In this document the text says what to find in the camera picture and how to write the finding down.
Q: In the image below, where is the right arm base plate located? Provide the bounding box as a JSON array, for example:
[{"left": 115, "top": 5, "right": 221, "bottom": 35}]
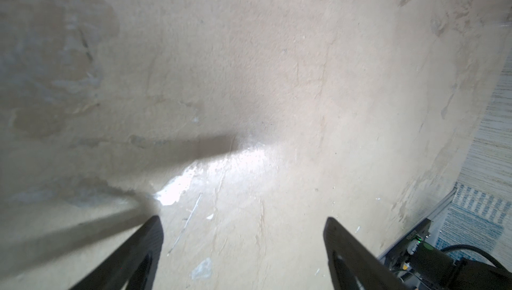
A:
[{"left": 378, "top": 218, "right": 432, "bottom": 271}]

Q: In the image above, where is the aluminium front rail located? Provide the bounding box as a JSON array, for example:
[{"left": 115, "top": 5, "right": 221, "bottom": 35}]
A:
[{"left": 377, "top": 188, "right": 457, "bottom": 270}]

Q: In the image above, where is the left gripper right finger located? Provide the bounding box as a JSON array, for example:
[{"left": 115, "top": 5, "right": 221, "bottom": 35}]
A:
[{"left": 323, "top": 217, "right": 406, "bottom": 289}]

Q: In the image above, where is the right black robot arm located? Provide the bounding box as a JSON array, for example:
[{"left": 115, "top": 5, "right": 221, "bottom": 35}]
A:
[{"left": 409, "top": 242, "right": 511, "bottom": 289}]

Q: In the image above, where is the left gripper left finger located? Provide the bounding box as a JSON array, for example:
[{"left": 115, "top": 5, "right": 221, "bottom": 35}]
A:
[{"left": 72, "top": 215, "right": 164, "bottom": 289}]

